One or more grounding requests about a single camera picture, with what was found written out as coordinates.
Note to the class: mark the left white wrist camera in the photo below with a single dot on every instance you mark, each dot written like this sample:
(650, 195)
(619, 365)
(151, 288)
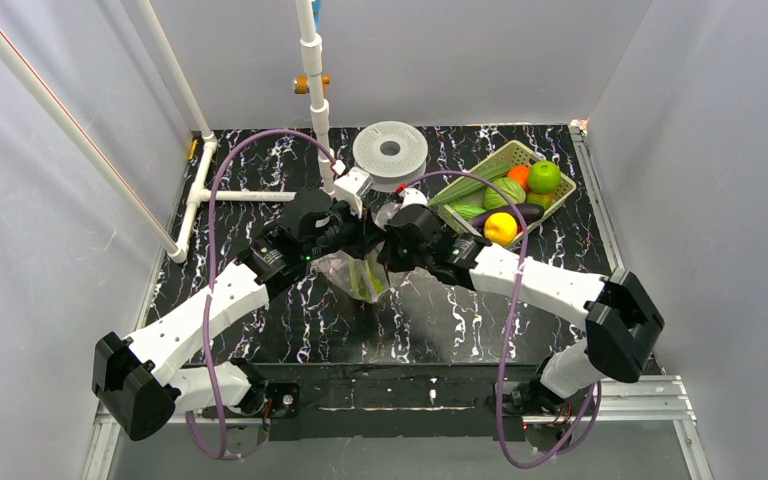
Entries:
(351, 188)

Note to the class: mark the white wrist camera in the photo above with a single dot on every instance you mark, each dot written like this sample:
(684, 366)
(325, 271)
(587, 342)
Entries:
(412, 196)
(351, 188)

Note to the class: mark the grey filament spool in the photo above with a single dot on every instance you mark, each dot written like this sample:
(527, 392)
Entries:
(392, 153)

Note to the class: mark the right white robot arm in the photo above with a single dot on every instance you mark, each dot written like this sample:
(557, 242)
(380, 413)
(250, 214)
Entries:
(620, 321)

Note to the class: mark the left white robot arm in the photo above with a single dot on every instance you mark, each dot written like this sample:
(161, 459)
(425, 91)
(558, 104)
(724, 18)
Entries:
(142, 379)

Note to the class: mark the clear pink zip top bag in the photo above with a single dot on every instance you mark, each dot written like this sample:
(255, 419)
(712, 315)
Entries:
(335, 266)

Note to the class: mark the yellow toy lemon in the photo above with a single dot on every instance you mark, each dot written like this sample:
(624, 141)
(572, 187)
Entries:
(501, 228)

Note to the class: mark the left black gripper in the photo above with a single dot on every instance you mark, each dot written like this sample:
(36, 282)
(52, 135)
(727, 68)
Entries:
(355, 232)

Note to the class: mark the toy celery stalk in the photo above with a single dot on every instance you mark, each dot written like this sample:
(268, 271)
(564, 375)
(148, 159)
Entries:
(364, 284)

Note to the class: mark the green toy cabbage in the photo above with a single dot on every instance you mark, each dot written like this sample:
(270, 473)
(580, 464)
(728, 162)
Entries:
(504, 194)

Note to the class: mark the orange pipe clamp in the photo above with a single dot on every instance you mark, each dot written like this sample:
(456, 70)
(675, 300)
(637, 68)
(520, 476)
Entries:
(301, 84)

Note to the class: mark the green perforated plastic basket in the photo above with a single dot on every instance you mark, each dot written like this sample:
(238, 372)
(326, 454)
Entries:
(518, 154)

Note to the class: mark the green toy cucumber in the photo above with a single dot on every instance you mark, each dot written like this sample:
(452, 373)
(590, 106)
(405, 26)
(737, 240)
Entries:
(466, 211)

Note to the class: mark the orange toy tangerine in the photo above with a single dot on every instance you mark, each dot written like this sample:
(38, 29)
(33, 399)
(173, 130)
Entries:
(520, 175)

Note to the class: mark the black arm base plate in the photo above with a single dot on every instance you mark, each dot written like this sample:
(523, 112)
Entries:
(327, 400)

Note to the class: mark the green toy apple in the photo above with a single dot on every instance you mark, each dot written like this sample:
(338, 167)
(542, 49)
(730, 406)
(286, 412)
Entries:
(544, 177)

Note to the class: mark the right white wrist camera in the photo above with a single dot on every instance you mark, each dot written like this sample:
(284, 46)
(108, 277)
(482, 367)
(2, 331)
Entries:
(412, 196)

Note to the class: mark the green toy okra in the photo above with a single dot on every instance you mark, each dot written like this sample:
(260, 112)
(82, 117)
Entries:
(462, 187)

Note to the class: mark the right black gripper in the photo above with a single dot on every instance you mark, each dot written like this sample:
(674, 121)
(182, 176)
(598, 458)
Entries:
(390, 241)

